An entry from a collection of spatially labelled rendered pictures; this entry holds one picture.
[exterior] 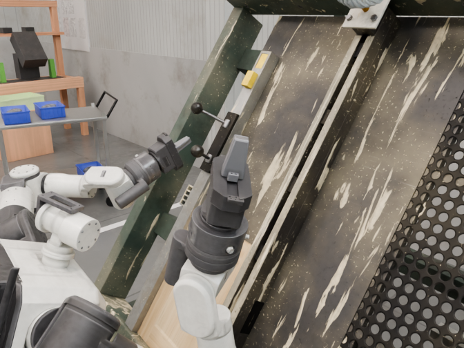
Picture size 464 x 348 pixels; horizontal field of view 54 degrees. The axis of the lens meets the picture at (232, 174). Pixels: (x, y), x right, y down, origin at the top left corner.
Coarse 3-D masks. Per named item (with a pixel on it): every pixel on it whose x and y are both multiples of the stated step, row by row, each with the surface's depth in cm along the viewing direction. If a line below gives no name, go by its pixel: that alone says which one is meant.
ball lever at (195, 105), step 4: (192, 104) 138; (196, 104) 137; (200, 104) 138; (192, 108) 138; (196, 108) 137; (200, 108) 137; (192, 112) 139; (196, 112) 138; (200, 112) 138; (204, 112) 139; (212, 116) 139; (220, 120) 140; (228, 120) 140; (224, 124) 140; (228, 124) 140
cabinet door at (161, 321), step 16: (240, 256) 121; (160, 288) 139; (224, 288) 121; (160, 304) 136; (144, 320) 138; (160, 320) 134; (176, 320) 129; (144, 336) 136; (160, 336) 131; (176, 336) 127; (192, 336) 123
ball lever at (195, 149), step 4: (192, 148) 129; (196, 148) 129; (200, 148) 129; (192, 152) 129; (196, 152) 129; (200, 152) 129; (196, 156) 130; (200, 156) 130; (204, 156) 135; (208, 156) 138; (212, 156) 139; (208, 160) 139
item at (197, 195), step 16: (256, 64) 143; (272, 64) 142; (256, 80) 140; (240, 96) 143; (256, 96) 142; (240, 112) 140; (240, 128) 141; (208, 176) 139; (192, 192) 142; (192, 208) 139; (176, 224) 141; (160, 256) 141; (160, 272) 138; (144, 288) 141; (144, 304) 138; (128, 320) 140
